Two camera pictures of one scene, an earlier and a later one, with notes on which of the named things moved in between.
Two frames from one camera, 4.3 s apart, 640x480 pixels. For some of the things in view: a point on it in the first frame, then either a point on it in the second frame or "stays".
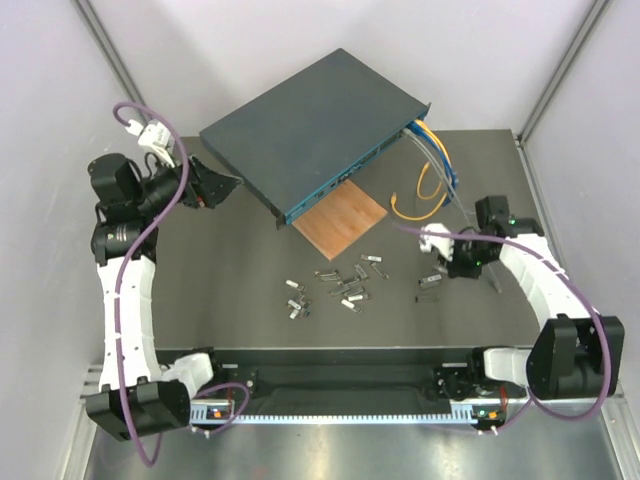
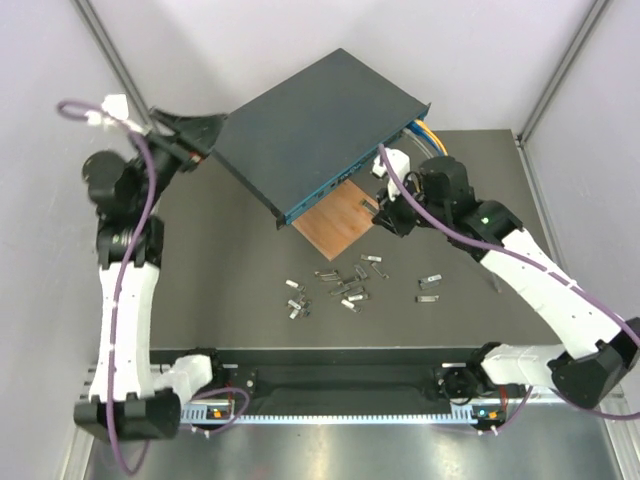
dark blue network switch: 297,143 stays
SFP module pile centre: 353,287 stays
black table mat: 232,277 stays
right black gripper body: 468,257 → 407,215
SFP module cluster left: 299,309 stays
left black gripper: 207,187 → 192,138
